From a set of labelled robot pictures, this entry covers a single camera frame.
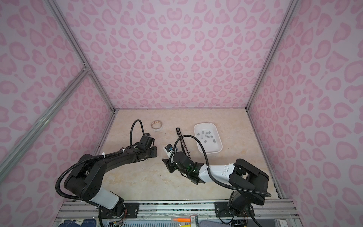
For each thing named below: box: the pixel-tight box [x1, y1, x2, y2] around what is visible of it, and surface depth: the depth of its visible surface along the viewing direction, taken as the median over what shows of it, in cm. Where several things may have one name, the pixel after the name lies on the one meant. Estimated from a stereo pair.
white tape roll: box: [150, 120, 164, 132], surface depth 112 cm
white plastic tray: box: [193, 122, 223, 155], surface depth 104 cm
